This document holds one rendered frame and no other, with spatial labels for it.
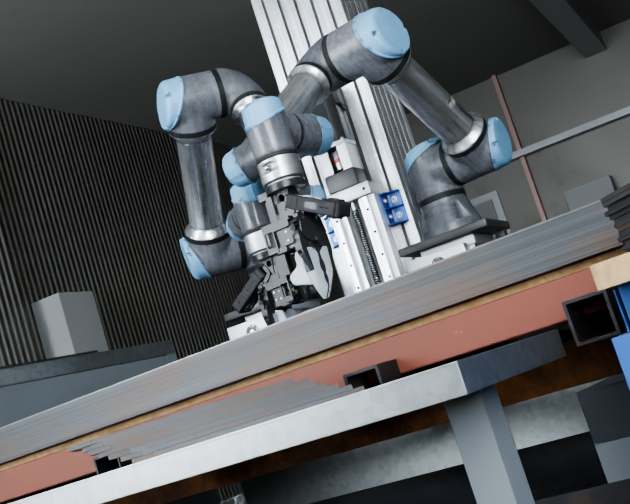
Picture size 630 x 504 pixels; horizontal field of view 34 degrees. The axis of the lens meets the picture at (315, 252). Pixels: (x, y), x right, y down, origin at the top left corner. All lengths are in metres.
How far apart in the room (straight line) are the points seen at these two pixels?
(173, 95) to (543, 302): 1.41
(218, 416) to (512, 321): 0.35
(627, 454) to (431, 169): 1.38
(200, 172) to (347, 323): 1.26
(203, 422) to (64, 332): 5.07
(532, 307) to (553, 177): 8.67
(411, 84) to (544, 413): 0.75
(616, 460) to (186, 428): 0.48
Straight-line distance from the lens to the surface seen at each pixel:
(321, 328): 1.33
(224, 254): 2.62
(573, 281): 1.18
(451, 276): 1.24
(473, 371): 0.91
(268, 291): 2.09
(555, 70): 9.99
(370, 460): 2.24
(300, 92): 2.12
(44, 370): 2.60
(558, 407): 2.05
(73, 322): 6.27
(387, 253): 2.61
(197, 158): 2.50
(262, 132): 1.78
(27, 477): 1.72
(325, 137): 1.89
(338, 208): 1.71
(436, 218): 2.45
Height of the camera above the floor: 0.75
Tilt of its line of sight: 8 degrees up
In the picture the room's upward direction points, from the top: 18 degrees counter-clockwise
